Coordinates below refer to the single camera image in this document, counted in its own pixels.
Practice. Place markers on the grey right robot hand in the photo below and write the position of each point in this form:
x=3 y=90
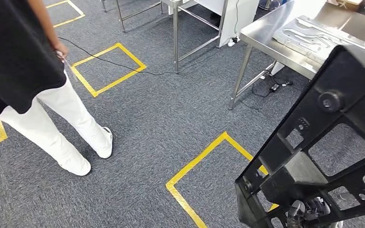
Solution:
x=295 y=214

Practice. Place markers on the person's left hand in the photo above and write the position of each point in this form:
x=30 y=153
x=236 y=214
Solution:
x=62 y=50

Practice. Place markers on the black plastic frame part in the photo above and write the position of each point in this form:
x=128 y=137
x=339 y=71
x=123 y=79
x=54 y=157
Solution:
x=336 y=78

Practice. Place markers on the stainless steel workbench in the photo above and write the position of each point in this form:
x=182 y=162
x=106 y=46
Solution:
x=264 y=37

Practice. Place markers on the person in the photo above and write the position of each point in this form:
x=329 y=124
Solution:
x=12 y=56

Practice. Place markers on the white power plug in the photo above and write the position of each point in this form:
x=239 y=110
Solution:
x=232 y=42

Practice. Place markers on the grooved aluminium plate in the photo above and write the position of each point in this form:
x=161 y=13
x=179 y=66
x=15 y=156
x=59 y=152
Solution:
x=305 y=41

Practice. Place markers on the white cabinet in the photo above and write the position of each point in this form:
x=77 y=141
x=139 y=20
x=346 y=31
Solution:
x=242 y=19

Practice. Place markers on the steel frame stand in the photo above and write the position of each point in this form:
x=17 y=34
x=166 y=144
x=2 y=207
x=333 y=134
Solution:
x=120 y=19

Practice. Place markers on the steel frame table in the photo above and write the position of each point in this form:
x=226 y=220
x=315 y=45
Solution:
x=175 y=37

